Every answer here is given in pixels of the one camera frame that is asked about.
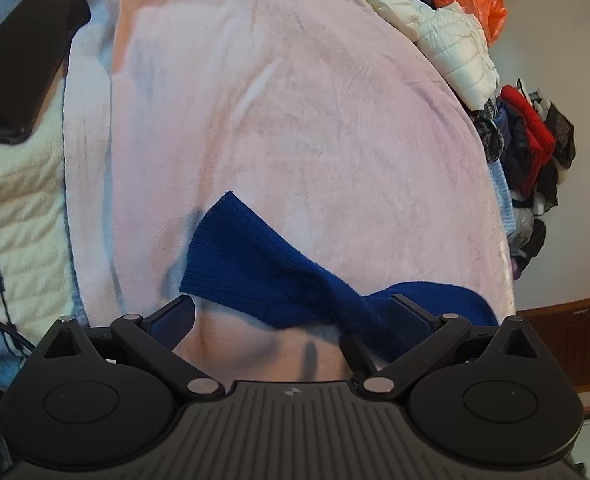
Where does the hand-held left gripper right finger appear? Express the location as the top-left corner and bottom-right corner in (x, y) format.
(339, 294), (543, 403)

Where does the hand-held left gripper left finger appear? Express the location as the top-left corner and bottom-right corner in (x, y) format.
(44, 294), (227, 404)

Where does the pile of dark clothes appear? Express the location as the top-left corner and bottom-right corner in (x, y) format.
(470, 77), (576, 281)

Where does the light blue knit garment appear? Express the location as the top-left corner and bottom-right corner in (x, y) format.
(488, 159), (517, 243)

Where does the brown wooden door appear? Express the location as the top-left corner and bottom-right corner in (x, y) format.
(518, 292), (590, 393)

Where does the cream patterned bed quilt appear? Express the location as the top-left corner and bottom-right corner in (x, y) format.
(0, 0), (116, 396)

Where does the red garment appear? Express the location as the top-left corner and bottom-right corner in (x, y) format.
(500, 85), (557, 198)

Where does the pink fleece blanket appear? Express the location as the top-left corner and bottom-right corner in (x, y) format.
(64, 0), (517, 383)

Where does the white quilted jacket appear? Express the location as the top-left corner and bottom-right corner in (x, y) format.
(352, 0), (500, 111)

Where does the black smartphone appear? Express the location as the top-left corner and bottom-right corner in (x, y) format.
(0, 0), (92, 146)

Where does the black cable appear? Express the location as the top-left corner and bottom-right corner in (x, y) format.
(0, 312), (36, 356)

